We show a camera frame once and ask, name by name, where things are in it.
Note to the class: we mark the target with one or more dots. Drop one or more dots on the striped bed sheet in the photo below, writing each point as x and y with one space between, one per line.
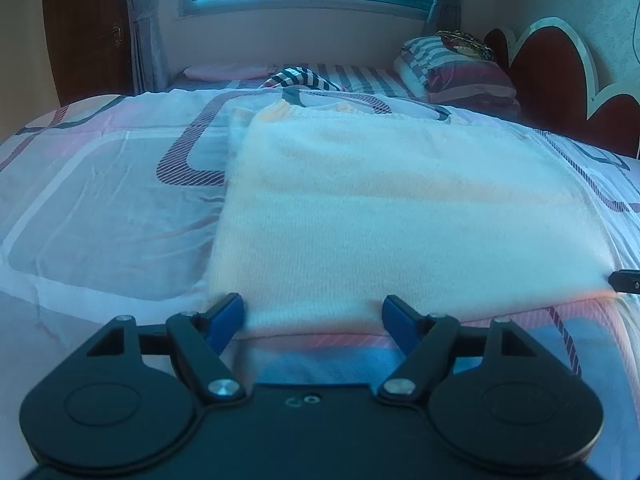
353 78

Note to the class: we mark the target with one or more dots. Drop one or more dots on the pink flat pillow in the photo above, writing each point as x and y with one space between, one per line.
229 71

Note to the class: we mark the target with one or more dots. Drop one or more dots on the cream knit sweater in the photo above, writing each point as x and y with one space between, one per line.
329 210

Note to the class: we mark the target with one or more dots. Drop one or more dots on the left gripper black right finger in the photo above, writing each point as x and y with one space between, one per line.
426 341

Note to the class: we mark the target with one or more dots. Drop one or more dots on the dark wooden door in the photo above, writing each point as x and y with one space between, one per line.
89 47

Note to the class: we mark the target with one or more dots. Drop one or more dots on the grey left curtain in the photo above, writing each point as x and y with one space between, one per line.
149 66

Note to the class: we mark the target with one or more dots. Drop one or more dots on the red black striped garment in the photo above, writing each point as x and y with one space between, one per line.
300 77

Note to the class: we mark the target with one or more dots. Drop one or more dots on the gold patterned bag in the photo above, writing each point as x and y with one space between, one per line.
466 44

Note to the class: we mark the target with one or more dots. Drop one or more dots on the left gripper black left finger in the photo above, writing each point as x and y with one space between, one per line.
197 341

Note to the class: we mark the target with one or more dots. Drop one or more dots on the patterned pastel bed quilt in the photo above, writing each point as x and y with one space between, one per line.
110 206

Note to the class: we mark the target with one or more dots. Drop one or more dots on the striped folded pillow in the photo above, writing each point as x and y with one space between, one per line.
438 75

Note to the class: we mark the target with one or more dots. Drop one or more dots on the red white heart headboard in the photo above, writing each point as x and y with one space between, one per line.
557 85

